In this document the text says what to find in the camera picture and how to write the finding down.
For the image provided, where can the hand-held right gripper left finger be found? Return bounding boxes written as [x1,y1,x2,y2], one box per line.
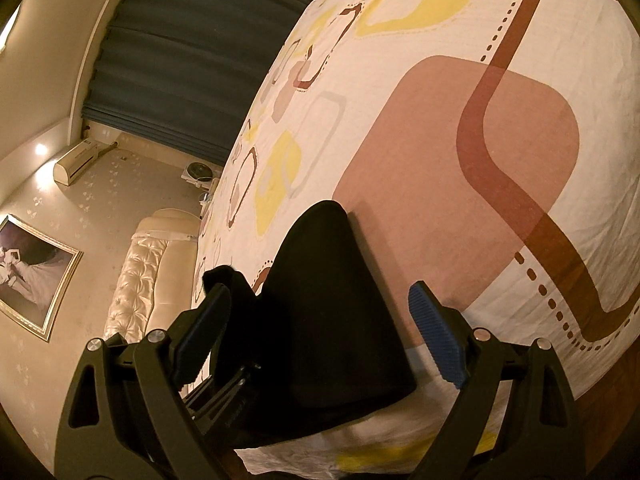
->
[54,284,251,480]

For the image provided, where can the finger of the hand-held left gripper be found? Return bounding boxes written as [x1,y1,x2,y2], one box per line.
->
[186,362,262,433]

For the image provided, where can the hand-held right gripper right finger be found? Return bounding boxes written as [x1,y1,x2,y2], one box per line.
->
[407,281,586,480]

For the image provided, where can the black pants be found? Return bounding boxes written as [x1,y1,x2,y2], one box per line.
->
[200,200,418,450]

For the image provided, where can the cream tufted headboard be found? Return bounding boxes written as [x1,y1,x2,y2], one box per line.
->
[104,207,201,396]

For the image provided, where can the white round fan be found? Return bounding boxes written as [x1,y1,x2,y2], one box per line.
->
[181,161,221,186]

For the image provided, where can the patterned bed sheet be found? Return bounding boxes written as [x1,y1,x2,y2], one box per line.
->
[195,0,640,480]

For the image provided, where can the dark teal curtain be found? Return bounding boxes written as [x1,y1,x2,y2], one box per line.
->
[80,0,328,168]

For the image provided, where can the gold framed wall picture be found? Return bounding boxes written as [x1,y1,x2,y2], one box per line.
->
[0,214,85,343]

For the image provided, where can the white wall air conditioner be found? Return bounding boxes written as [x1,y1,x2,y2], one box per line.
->
[52,140,118,186]

